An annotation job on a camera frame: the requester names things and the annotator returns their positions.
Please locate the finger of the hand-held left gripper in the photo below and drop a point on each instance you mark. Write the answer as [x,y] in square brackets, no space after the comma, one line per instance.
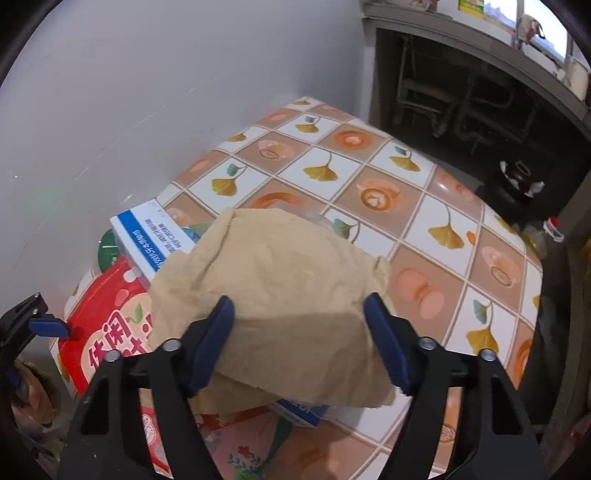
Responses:
[48,327]
[14,379]

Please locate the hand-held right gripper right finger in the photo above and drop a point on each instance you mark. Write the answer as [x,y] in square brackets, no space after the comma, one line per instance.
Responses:
[388,344]

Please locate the tile-pattern tablecloth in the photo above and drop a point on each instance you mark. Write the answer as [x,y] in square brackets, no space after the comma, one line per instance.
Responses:
[415,240]

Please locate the drain pipes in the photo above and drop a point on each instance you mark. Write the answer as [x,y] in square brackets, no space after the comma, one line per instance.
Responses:
[475,106]

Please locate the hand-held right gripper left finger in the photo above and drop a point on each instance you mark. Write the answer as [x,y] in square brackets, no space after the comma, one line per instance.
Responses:
[217,341]

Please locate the green label plastic bottle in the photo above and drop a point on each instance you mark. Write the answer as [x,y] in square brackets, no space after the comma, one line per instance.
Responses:
[108,251]

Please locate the red cap oil bottle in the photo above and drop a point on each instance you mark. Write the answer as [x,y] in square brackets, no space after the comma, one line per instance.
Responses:
[549,233]

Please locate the dark ceramic jar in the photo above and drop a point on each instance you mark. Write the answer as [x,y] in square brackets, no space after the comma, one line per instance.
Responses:
[517,180]

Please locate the blue white toothpaste box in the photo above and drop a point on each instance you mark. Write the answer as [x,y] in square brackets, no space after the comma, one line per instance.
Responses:
[147,230]

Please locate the green box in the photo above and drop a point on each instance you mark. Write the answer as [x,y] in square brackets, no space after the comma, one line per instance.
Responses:
[471,4]

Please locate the beige cloth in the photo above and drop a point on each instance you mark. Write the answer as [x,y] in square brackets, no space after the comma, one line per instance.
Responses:
[277,277]

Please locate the grey counter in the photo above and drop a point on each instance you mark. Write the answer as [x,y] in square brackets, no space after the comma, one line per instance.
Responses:
[461,41]

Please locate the red snack bag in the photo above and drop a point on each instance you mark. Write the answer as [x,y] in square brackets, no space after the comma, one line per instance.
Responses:
[106,314]

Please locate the metal stool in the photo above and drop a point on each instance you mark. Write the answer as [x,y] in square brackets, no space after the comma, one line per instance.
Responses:
[418,87]

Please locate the brown white rag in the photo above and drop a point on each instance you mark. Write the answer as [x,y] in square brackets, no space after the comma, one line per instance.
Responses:
[530,27]

